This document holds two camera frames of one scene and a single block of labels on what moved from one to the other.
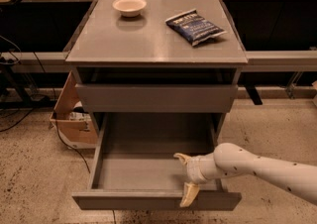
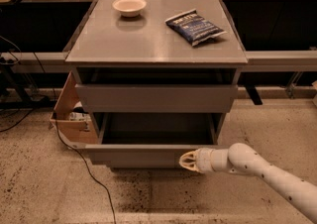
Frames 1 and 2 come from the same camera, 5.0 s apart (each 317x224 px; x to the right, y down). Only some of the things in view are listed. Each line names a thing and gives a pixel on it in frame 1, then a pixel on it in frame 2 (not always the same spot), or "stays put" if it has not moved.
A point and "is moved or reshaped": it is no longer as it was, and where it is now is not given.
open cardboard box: x=71 y=118 stays put
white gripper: x=193 y=169 → x=206 y=160
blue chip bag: x=195 y=27 stays put
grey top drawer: x=156 y=97 stays put
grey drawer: x=134 y=160 is moved or reshaped
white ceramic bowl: x=129 y=6 stays put
